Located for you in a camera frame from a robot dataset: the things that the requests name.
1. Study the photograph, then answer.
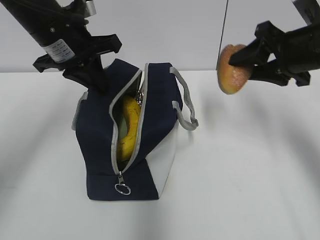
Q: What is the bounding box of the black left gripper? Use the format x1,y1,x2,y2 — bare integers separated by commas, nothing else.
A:
32,17,123,95

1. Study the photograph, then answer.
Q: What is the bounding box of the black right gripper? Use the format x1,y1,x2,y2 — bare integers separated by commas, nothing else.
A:
228,21,320,87

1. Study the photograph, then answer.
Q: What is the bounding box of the brown bread roll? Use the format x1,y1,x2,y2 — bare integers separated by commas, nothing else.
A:
217,44,254,95

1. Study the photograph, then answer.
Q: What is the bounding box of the green lidded glass container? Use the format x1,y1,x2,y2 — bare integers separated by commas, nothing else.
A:
117,115,128,139

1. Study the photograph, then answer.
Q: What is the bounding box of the navy and white lunch bag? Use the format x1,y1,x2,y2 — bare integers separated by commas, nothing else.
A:
72,59,199,201

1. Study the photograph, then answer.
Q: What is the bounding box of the yellow banana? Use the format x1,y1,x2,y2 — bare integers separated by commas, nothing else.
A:
117,95,141,162

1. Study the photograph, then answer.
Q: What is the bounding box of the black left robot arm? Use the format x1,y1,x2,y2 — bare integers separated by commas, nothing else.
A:
0,0,122,94

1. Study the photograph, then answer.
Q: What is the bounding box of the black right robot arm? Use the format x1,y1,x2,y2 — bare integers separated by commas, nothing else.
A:
228,0,320,87

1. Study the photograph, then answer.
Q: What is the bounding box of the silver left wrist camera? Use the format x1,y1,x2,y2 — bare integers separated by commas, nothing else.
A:
83,0,97,18

